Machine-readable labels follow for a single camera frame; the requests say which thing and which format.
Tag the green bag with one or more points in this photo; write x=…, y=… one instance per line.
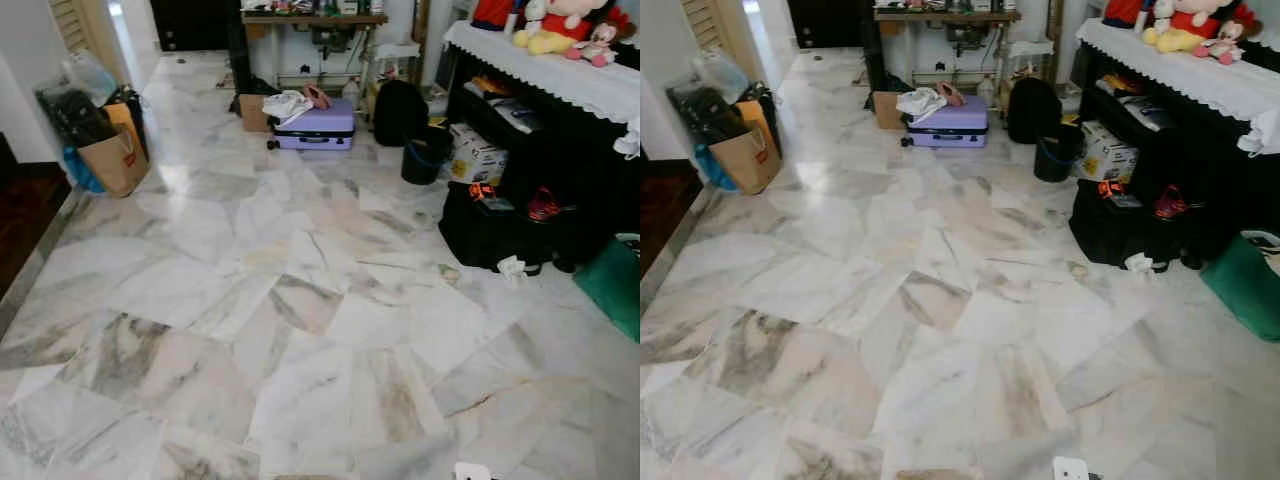
x=1245, y=285
x=612, y=285

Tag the black shelf unit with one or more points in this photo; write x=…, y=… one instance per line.
x=1210, y=160
x=590, y=170

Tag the white plastic bag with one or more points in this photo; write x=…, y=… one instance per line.
x=630, y=142
x=1260, y=138

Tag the blue plastic bag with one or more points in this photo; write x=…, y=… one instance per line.
x=80, y=172
x=712, y=168

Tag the red black shoe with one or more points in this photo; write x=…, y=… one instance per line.
x=543, y=207
x=1170, y=205

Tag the small white object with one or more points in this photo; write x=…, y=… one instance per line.
x=511, y=268
x=1139, y=264

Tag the brown paper bag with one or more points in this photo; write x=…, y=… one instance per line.
x=115, y=160
x=745, y=158

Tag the black fabric bag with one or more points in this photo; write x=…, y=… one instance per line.
x=700, y=112
x=65, y=118

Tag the large black duffel bag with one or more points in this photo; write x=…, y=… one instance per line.
x=1110, y=230
x=480, y=235

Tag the orange black device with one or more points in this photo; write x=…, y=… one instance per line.
x=483, y=192
x=1112, y=189

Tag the white cardboard box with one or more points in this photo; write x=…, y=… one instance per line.
x=478, y=158
x=1108, y=155

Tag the white lace cloth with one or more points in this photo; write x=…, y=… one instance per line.
x=560, y=75
x=1190, y=72

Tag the clear plastic bag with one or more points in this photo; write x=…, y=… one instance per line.
x=90, y=75
x=722, y=72

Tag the small plush doll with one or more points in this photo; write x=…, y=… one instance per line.
x=600, y=45
x=1230, y=42

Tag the yellow red plush toy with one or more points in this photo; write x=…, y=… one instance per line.
x=1180, y=38
x=550, y=40

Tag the wooden louvre door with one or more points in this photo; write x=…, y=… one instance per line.
x=70, y=20
x=703, y=20

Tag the black bucket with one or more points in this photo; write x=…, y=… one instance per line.
x=425, y=160
x=1057, y=157

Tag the black backpack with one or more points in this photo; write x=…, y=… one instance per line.
x=400, y=112
x=1033, y=110

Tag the brown cardboard box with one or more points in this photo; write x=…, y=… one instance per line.
x=886, y=110
x=252, y=112

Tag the black door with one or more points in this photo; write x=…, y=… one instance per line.
x=190, y=25
x=828, y=22

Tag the purple suitcase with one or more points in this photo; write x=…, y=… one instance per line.
x=320, y=125
x=955, y=122

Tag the small pink bag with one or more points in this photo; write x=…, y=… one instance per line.
x=320, y=97
x=952, y=95

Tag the wooden table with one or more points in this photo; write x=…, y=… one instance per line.
x=940, y=16
x=310, y=18

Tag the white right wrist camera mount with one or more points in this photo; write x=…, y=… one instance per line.
x=472, y=472
x=1070, y=470

